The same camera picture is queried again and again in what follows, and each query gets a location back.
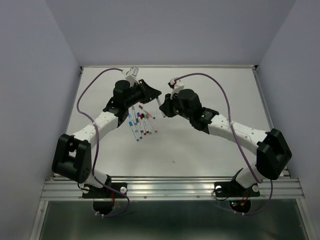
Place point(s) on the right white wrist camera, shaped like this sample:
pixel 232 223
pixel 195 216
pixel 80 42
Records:
pixel 176 86

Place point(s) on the light blue marker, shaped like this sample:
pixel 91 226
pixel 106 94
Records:
pixel 135 125

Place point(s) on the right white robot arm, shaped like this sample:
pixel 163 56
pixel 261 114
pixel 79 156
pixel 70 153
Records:
pixel 270 147

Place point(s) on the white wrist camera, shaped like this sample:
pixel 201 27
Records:
pixel 130 74
pixel 176 86

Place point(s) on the red marker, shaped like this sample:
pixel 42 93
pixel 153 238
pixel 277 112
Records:
pixel 144 124

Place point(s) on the aluminium front rail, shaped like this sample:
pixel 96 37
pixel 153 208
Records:
pixel 171 189

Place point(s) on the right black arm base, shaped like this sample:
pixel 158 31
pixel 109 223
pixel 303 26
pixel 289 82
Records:
pixel 239 198

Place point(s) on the black marker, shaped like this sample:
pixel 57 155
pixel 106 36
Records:
pixel 146 122

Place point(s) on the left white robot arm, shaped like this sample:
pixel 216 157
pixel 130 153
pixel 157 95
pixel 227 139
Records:
pixel 73 153

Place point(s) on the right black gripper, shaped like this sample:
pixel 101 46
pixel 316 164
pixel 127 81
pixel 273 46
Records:
pixel 169 105

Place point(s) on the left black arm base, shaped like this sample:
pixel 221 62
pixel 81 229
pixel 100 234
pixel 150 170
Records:
pixel 107 203

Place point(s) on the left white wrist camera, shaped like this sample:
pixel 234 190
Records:
pixel 130 74

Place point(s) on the grey marker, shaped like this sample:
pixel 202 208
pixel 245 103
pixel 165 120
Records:
pixel 134 114

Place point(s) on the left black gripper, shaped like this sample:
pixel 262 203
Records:
pixel 144 91

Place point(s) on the purple marker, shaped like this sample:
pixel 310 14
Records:
pixel 141 128

